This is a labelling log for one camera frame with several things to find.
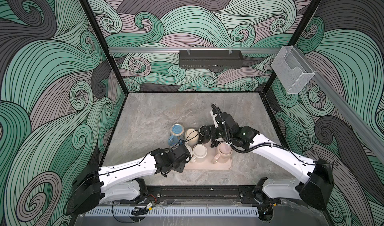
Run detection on blue butterfly mug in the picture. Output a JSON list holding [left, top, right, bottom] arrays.
[[168, 124, 184, 147]]

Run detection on cream speckled mug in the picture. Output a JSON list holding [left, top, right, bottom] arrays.
[[185, 128, 200, 147]]

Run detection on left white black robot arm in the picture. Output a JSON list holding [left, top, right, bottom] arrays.
[[66, 144, 192, 215]]

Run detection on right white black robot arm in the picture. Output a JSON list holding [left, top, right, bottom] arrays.
[[199, 111, 335, 211]]

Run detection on black mug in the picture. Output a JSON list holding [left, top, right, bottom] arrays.
[[199, 125, 211, 144]]

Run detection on pink iridescent mug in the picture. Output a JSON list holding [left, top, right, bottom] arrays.
[[212, 141, 233, 164]]

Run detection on cream white mug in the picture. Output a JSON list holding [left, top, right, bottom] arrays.
[[190, 144, 208, 163]]

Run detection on pink rectangular tray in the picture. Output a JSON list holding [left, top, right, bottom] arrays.
[[185, 141, 233, 171]]

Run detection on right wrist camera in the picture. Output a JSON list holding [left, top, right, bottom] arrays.
[[210, 110, 219, 128]]

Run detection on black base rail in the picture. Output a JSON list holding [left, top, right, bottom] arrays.
[[74, 185, 319, 204]]

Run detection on black wall shelf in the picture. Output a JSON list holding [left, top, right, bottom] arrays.
[[179, 50, 244, 69]]

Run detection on white slotted cable duct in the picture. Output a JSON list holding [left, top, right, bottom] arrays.
[[85, 206, 259, 218]]

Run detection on clear acrylic wall holder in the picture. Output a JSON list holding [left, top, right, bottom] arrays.
[[272, 46, 315, 94]]

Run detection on aluminium wall rail back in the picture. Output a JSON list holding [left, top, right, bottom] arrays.
[[109, 47, 280, 54]]

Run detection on aluminium wall rail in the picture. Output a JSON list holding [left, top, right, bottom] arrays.
[[109, 47, 280, 54], [297, 49, 384, 161]]

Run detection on aluminium wall rail right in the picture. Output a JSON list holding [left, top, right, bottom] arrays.
[[297, 49, 384, 161]]

